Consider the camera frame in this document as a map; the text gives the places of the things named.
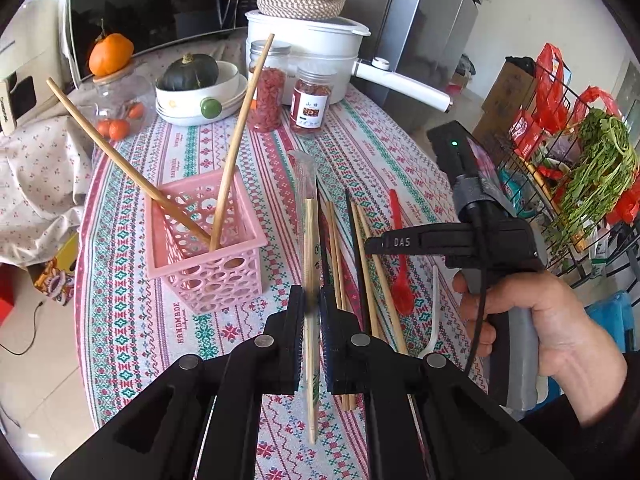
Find wooden chopstick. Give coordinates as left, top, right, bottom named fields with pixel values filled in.
left=358, top=219, right=409, bottom=357
left=46, top=77, right=213, bottom=246
left=351, top=203, right=382, bottom=340
left=325, top=202, right=357, bottom=411
left=209, top=33, right=276, bottom=252
left=332, top=237, right=352, bottom=312

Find dark green squash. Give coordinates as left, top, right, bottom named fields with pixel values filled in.
left=161, top=53, right=221, bottom=92

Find grey refrigerator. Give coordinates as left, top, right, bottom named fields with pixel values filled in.
left=345, top=0, right=482, bottom=111

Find red snack packet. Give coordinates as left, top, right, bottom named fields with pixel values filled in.
left=509, top=110, right=547, bottom=159

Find white electric pot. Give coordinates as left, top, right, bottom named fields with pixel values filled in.
left=245, top=10, right=455, bottom=113

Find black chopstick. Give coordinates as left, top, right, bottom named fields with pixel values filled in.
left=315, top=182, right=333, bottom=301
left=344, top=188, right=373, bottom=337

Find blue plastic stool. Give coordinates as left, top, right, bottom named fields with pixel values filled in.
left=590, top=290, right=640, bottom=357

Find tall jar of goji berries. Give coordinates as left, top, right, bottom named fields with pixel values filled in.
left=247, top=40, right=292, bottom=133

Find large orange with stem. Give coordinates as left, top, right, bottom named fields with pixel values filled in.
left=88, top=19, right=135, bottom=77

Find red plastic spoon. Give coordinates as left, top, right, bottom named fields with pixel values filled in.
left=387, top=189, right=416, bottom=313

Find patterned striped tablecloth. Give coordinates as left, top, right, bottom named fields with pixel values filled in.
left=75, top=42, right=491, bottom=480

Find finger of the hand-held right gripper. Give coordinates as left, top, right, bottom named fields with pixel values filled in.
left=364, top=229, right=451, bottom=258

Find black microwave oven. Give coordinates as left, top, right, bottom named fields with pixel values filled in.
left=65, top=0, right=273, bottom=86

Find black floor cable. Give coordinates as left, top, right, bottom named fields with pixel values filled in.
left=0, top=300, right=47, bottom=357

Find pink perforated plastic basket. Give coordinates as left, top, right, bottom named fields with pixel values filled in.
left=144, top=167, right=269, bottom=315

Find white bowl with green knob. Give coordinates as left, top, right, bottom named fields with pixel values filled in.
left=155, top=60, right=249, bottom=127

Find person's right forearm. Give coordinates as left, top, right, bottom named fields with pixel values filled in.
left=520, top=355, right=640, bottom=480

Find bundle of chopsticks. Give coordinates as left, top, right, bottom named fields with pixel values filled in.
left=0, top=42, right=251, bottom=267

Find red cardboard box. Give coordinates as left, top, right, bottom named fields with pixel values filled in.
left=0, top=275, right=17, bottom=322

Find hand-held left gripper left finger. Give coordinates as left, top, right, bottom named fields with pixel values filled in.
left=50, top=285, right=307, bottom=480

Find person's right hand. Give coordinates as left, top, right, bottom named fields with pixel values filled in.
left=452, top=269, right=628, bottom=426

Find red plastic bag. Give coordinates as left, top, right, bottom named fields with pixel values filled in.
left=570, top=86, right=624, bottom=128
left=535, top=42, right=569, bottom=133

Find black wire rack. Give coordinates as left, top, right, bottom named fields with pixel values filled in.
left=492, top=57, right=640, bottom=291

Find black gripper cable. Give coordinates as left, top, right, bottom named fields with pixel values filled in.
left=462, top=175, right=490, bottom=377

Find colourful printed box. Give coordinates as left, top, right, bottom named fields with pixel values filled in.
left=30, top=232, right=81, bottom=307

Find clear glass jar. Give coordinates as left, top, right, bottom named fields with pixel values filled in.
left=82, top=62, right=156, bottom=142

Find green leafy vegetables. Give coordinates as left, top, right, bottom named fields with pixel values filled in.
left=542, top=109, right=638, bottom=272

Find wooden chopsticks pair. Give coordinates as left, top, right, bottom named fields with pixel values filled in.
left=287, top=150, right=322, bottom=445

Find short jar with label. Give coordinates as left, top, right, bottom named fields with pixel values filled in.
left=290, top=65, right=335, bottom=137

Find white plastic spoon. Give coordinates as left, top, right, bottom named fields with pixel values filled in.
left=418, top=265, right=442, bottom=361

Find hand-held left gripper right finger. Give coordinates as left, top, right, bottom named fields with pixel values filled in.
left=319, top=287, right=576, bottom=480

